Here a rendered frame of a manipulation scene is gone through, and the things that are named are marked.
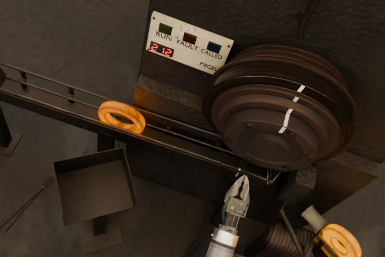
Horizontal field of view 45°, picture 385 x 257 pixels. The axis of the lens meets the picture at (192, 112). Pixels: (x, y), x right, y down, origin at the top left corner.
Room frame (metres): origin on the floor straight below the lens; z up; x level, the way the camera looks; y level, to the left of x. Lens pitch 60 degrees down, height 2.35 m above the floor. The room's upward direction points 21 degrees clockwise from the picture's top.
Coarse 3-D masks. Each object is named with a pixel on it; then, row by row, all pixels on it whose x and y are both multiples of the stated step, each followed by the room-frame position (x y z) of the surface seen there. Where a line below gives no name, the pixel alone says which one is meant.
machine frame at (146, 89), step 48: (192, 0) 0.93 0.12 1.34; (240, 0) 0.93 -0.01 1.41; (288, 0) 0.93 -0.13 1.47; (336, 0) 0.93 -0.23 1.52; (384, 0) 0.94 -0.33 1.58; (144, 48) 1.01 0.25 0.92; (240, 48) 0.93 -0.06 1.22; (336, 48) 0.93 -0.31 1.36; (384, 48) 0.94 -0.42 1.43; (144, 96) 0.87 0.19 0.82; (192, 96) 0.92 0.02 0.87; (384, 96) 0.94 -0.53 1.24; (384, 144) 0.94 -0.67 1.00; (192, 192) 0.88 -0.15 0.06; (336, 192) 0.89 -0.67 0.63
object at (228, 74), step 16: (240, 64) 0.84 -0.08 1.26; (256, 64) 0.83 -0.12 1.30; (272, 64) 0.83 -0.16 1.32; (288, 64) 0.84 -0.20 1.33; (224, 80) 0.78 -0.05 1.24; (240, 80) 0.78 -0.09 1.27; (256, 80) 0.78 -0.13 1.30; (272, 80) 0.78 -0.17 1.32; (288, 80) 0.78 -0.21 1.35; (304, 80) 0.81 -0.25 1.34; (320, 80) 0.83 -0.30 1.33; (208, 96) 0.78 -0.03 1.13; (320, 96) 0.78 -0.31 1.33; (336, 96) 0.82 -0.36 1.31; (208, 112) 0.78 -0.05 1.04; (336, 112) 0.78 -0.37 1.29; (352, 112) 0.85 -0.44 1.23; (352, 128) 0.78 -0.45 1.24; (320, 160) 0.78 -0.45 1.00
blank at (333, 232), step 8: (336, 224) 0.70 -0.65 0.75; (328, 232) 0.68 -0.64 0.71; (336, 232) 0.67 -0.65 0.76; (344, 232) 0.67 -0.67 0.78; (328, 240) 0.66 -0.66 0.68; (336, 240) 0.67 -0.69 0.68; (344, 240) 0.65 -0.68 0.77; (352, 240) 0.65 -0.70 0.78; (336, 248) 0.64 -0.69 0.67; (344, 248) 0.65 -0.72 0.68; (352, 248) 0.63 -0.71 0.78; (360, 248) 0.64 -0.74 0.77; (344, 256) 0.62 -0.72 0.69; (352, 256) 0.61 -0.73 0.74; (360, 256) 0.62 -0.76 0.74
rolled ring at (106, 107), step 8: (104, 104) 0.80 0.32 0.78; (112, 104) 0.80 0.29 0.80; (120, 104) 0.81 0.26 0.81; (104, 112) 0.78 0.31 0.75; (112, 112) 0.78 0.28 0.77; (120, 112) 0.78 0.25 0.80; (128, 112) 0.79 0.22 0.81; (136, 112) 0.81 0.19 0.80; (104, 120) 0.78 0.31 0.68; (112, 120) 0.80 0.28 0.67; (136, 120) 0.79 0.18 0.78; (144, 120) 0.81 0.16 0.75; (128, 128) 0.80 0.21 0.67; (136, 128) 0.79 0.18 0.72
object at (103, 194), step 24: (72, 168) 0.58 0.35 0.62; (96, 168) 0.62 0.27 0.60; (120, 168) 0.65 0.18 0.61; (72, 192) 0.50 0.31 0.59; (96, 192) 0.53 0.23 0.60; (120, 192) 0.56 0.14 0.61; (72, 216) 0.42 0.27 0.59; (96, 216) 0.45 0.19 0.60; (96, 240) 0.49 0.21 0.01; (120, 240) 0.53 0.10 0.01
